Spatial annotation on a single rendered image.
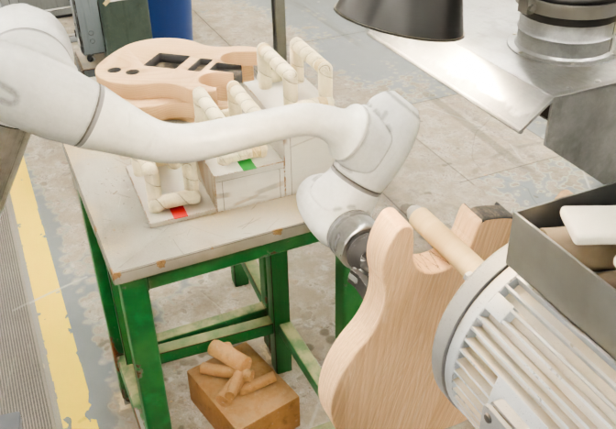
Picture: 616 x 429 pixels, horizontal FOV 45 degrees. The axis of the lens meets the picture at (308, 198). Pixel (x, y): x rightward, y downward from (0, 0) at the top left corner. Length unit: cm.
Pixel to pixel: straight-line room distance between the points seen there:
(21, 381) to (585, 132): 223
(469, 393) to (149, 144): 61
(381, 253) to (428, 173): 272
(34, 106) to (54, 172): 277
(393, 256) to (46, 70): 54
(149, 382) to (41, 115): 80
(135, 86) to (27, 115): 97
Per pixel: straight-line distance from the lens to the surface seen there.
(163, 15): 401
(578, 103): 77
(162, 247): 156
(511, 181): 363
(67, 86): 110
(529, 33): 83
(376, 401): 110
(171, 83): 203
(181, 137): 117
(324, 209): 129
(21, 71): 109
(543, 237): 70
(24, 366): 277
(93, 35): 333
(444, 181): 358
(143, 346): 165
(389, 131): 126
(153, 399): 176
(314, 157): 166
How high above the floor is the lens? 182
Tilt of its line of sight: 32 degrees down
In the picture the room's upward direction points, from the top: 1 degrees counter-clockwise
